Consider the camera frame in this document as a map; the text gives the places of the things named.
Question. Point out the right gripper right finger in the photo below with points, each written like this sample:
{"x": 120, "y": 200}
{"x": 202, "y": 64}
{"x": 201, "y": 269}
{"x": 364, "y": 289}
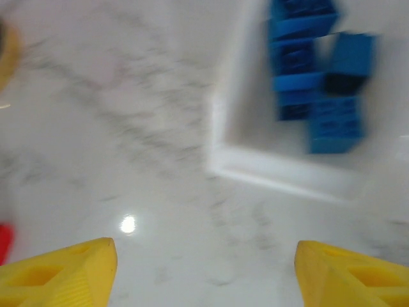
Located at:
{"x": 351, "y": 281}

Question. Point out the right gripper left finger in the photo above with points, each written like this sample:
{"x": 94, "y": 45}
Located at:
{"x": 64, "y": 275}

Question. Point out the red lego brick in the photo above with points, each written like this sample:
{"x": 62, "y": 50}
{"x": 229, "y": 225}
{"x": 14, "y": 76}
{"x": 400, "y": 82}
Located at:
{"x": 5, "y": 243}

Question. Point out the clear three-compartment container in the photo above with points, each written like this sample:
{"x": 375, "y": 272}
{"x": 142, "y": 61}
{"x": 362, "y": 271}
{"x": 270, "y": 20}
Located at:
{"x": 271, "y": 172}

